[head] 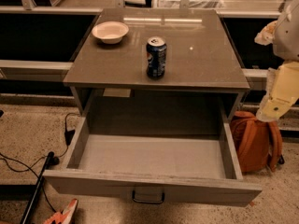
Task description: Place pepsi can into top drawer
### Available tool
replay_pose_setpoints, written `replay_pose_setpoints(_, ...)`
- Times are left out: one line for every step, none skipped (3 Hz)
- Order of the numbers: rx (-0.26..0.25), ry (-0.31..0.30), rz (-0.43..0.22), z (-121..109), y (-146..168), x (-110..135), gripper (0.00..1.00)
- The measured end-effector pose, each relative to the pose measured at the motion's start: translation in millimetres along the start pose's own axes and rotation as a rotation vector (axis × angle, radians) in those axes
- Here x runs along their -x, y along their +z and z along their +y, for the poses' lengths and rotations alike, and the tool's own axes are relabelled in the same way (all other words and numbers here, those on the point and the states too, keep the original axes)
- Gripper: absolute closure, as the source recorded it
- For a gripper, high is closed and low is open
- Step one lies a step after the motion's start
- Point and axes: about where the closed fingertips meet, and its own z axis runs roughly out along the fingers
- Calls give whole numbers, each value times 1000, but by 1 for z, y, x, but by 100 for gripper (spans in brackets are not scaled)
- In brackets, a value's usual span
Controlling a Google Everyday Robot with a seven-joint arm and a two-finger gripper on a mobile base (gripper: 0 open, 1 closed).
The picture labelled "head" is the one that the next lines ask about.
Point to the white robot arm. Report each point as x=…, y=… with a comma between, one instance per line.
x=282, y=84

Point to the black drawer handle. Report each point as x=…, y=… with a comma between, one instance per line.
x=147, y=198

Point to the white paper bowl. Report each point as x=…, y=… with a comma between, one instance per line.
x=110, y=32

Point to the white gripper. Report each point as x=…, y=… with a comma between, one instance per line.
x=288, y=36

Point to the orange backpack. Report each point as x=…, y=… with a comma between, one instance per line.
x=258, y=144

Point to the blue pepsi can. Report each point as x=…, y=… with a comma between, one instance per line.
x=156, y=55

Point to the open grey top drawer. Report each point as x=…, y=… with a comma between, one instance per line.
x=181, y=146

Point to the grey cabinet with top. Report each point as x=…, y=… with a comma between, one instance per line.
x=199, y=55

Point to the black power adapter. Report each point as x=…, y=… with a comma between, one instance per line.
x=68, y=136

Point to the black pole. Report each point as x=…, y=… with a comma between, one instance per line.
x=38, y=186

